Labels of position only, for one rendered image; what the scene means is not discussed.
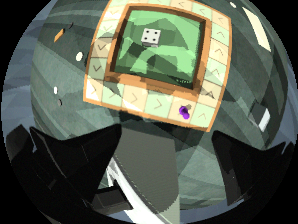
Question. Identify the white die with black pips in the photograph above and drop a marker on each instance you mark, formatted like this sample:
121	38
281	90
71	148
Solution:
150	38

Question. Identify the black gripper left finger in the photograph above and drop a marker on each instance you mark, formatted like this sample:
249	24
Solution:
82	160

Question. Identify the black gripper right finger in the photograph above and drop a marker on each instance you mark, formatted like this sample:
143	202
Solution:
241	165

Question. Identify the purple pawn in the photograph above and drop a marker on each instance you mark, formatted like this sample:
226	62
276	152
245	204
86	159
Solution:
184	112

